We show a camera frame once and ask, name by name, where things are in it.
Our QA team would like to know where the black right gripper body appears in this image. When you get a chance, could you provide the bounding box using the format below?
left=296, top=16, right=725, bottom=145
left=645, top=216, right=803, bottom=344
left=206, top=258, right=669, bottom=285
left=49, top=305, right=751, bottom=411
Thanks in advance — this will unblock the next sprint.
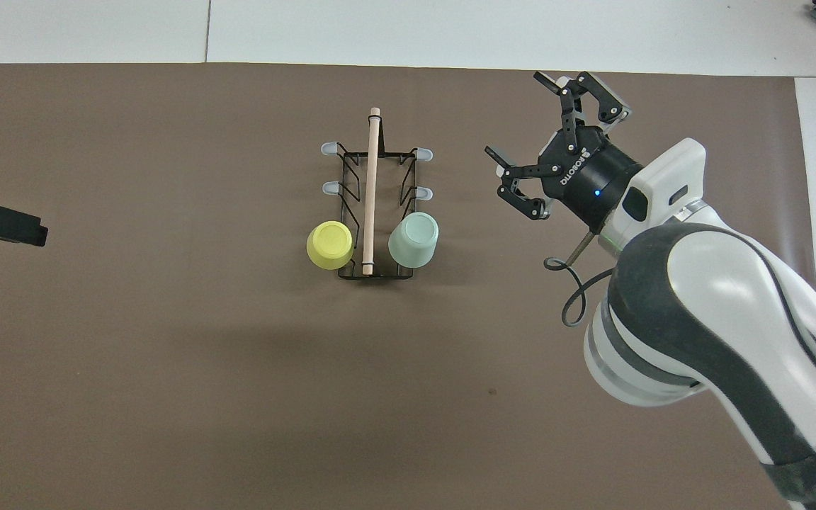
left=538, top=127, right=645, bottom=232

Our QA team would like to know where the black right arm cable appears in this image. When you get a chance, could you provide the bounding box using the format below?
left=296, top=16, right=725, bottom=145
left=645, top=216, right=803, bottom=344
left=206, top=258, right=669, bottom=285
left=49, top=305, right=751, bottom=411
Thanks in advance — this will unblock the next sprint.
left=543, top=229, right=618, bottom=329

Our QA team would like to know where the pale green plastic cup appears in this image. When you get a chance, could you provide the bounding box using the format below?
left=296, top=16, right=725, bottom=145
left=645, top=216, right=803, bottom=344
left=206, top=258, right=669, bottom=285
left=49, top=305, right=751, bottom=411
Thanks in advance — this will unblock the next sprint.
left=387, top=211, right=441, bottom=270

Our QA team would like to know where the brown table mat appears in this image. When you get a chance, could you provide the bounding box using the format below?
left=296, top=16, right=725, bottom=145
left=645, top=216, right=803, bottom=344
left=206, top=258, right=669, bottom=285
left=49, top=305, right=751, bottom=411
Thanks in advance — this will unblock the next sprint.
left=0, top=62, right=816, bottom=510

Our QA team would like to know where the yellow plastic cup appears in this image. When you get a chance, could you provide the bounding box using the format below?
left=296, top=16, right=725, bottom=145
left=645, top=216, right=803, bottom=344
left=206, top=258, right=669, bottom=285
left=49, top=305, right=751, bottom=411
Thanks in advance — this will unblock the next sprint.
left=305, top=220, right=357, bottom=271

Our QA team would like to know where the black wire cup rack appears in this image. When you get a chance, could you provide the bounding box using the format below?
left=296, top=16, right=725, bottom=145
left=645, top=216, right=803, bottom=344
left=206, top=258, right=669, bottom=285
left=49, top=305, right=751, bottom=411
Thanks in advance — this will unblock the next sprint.
left=320, top=107, right=434, bottom=281

